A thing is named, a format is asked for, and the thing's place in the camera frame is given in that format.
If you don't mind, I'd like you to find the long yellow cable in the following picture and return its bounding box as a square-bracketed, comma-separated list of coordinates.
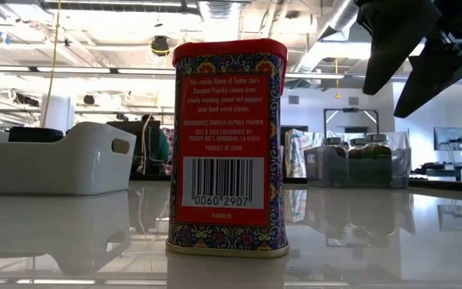
[40, 0, 62, 128]

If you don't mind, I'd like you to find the round dark ceiling fixture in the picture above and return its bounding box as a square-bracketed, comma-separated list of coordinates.
[150, 35, 171, 57]

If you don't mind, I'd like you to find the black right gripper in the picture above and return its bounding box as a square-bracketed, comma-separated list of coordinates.
[356, 0, 462, 119]

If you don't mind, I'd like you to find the person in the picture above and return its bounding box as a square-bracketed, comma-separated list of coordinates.
[140, 113, 171, 174]

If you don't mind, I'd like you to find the grey computer monitor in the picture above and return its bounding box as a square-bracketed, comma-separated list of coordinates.
[433, 126, 462, 153]

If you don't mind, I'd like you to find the black metal frame rack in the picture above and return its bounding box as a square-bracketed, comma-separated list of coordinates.
[322, 107, 380, 136]

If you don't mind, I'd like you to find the grey translucent plastic bin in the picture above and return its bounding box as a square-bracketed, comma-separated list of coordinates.
[303, 144, 412, 189]

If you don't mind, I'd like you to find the yellow hanging cord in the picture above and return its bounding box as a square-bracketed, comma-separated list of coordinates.
[334, 58, 342, 100]

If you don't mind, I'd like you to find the black square spice tin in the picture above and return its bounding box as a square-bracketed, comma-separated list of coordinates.
[8, 126, 64, 143]

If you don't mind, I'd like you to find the silver ventilation duct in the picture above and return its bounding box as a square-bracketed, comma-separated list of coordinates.
[289, 0, 363, 81]

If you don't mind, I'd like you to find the red-lidded smoked paprika tin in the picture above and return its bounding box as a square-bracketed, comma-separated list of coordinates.
[165, 38, 290, 258]

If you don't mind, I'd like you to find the black computer monitor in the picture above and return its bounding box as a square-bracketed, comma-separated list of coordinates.
[106, 120, 162, 181]

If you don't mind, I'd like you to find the white plastic bin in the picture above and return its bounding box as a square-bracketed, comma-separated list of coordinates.
[0, 121, 138, 197]

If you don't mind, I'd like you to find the silver flexible duct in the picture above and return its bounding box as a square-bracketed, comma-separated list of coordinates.
[201, 0, 241, 43]

